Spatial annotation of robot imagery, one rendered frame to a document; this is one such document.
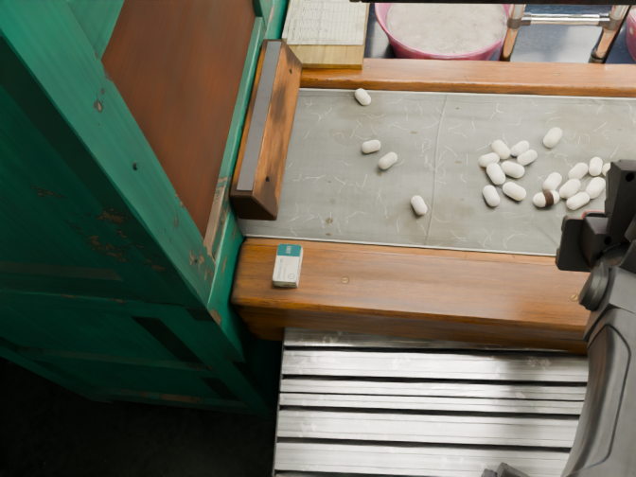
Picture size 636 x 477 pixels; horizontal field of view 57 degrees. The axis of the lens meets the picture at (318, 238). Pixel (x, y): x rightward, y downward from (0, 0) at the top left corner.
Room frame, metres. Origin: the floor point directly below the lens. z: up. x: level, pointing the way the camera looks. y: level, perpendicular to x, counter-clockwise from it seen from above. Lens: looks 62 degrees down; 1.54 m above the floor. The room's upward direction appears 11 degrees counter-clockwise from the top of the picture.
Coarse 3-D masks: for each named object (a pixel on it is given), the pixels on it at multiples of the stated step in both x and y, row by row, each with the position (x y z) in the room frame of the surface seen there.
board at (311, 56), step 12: (300, 48) 0.78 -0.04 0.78; (312, 48) 0.77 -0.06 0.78; (324, 48) 0.77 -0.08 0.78; (336, 48) 0.76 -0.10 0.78; (348, 48) 0.76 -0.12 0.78; (360, 48) 0.75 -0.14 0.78; (300, 60) 0.75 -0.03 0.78; (312, 60) 0.75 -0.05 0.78; (324, 60) 0.74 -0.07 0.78; (336, 60) 0.74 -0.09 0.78; (348, 60) 0.73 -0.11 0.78; (360, 60) 0.73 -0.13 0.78
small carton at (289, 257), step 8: (280, 248) 0.39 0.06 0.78; (288, 248) 0.39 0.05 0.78; (296, 248) 0.39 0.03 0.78; (280, 256) 0.38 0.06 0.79; (288, 256) 0.38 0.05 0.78; (296, 256) 0.37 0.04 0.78; (280, 264) 0.37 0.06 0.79; (288, 264) 0.36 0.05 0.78; (296, 264) 0.36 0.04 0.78; (280, 272) 0.36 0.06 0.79; (288, 272) 0.35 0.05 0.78; (296, 272) 0.35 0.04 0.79; (280, 280) 0.34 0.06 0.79; (288, 280) 0.34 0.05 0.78; (296, 280) 0.34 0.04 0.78
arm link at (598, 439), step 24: (624, 288) 0.15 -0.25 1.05; (600, 312) 0.14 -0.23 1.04; (624, 312) 0.13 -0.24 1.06; (600, 336) 0.12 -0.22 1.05; (624, 336) 0.11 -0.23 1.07; (600, 360) 0.10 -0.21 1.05; (624, 360) 0.09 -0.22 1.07; (600, 384) 0.07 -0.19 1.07; (624, 384) 0.07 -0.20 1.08; (600, 408) 0.06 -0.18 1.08; (624, 408) 0.05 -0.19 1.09; (576, 432) 0.05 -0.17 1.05; (600, 432) 0.04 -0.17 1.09; (624, 432) 0.04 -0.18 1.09; (576, 456) 0.03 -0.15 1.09; (600, 456) 0.02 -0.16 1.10; (624, 456) 0.02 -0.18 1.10
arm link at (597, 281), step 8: (632, 224) 0.22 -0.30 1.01; (632, 232) 0.21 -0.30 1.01; (632, 240) 0.21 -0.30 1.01; (632, 248) 0.19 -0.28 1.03; (624, 256) 0.19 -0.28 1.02; (632, 256) 0.19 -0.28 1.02; (600, 264) 0.19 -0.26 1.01; (608, 264) 0.19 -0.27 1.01; (624, 264) 0.18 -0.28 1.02; (632, 264) 0.18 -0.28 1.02; (592, 272) 0.18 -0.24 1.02; (600, 272) 0.18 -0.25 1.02; (608, 272) 0.18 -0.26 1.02; (632, 272) 0.18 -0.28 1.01; (592, 280) 0.17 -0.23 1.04; (600, 280) 0.17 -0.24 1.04; (608, 280) 0.17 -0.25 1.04; (584, 288) 0.17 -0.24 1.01; (592, 288) 0.16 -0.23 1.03; (600, 288) 0.16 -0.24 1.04; (584, 296) 0.16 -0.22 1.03; (592, 296) 0.16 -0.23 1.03; (600, 296) 0.15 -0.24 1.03; (584, 304) 0.15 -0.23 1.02; (592, 304) 0.15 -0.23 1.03
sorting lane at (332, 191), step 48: (336, 96) 0.69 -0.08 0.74; (384, 96) 0.67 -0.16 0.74; (432, 96) 0.65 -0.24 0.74; (480, 96) 0.63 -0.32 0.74; (528, 96) 0.61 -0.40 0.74; (336, 144) 0.59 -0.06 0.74; (384, 144) 0.57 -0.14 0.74; (432, 144) 0.55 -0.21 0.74; (480, 144) 0.53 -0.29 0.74; (576, 144) 0.49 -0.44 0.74; (624, 144) 0.48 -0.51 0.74; (288, 192) 0.51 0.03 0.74; (336, 192) 0.49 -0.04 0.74; (384, 192) 0.48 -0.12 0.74; (432, 192) 0.46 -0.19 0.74; (480, 192) 0.44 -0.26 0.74; (528, 192) 0.43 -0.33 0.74; (576, 192) 0.41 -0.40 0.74; (336, 240) 0.41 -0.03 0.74; (384, 240) 0.39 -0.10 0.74; (432, 240) 0.38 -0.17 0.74; (480, 240) 0.36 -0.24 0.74; (528, 240) 0.35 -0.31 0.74
